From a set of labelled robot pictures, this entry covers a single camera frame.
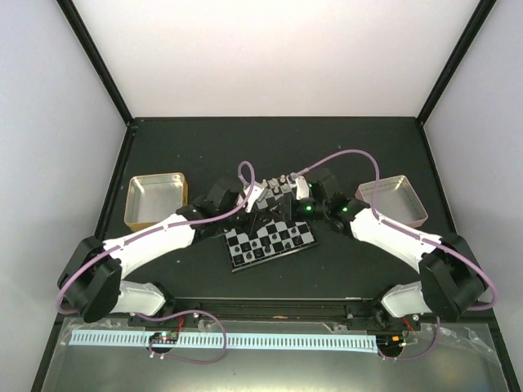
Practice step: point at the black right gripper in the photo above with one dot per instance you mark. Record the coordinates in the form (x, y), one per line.
(293, 210)

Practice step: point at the pink rimmed metal tin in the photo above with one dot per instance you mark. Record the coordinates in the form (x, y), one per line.
(396, 198)

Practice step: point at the right black frame post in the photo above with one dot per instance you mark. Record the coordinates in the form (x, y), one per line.
(466, 39)

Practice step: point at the black white chessboard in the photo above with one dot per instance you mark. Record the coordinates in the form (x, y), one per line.
(266, 236)

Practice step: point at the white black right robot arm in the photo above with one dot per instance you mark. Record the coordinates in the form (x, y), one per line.
(450, 282)

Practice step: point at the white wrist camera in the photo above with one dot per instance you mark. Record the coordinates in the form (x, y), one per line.
(257, 193)
(299, 186)

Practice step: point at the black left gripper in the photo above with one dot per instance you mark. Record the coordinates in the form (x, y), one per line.
(252, 225)

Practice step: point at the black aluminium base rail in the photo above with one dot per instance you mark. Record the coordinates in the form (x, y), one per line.
(356, 314)

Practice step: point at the black frame post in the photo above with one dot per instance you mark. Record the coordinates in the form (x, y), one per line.
(81, 32)
(466, 39)

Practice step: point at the left black frame post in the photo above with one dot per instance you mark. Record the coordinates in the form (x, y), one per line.
(81, 32)

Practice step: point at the white slotted cable duct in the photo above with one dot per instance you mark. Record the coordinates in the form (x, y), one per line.
(230, 341)

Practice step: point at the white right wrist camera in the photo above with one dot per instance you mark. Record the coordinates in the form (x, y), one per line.
(299, 186)

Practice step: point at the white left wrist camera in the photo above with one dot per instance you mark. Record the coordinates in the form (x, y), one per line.
(257, 193)

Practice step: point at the gold rimmed metal tin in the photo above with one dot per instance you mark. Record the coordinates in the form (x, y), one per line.
(153, 198)

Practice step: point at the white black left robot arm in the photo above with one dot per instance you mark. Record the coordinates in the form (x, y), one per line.
(94, 282)

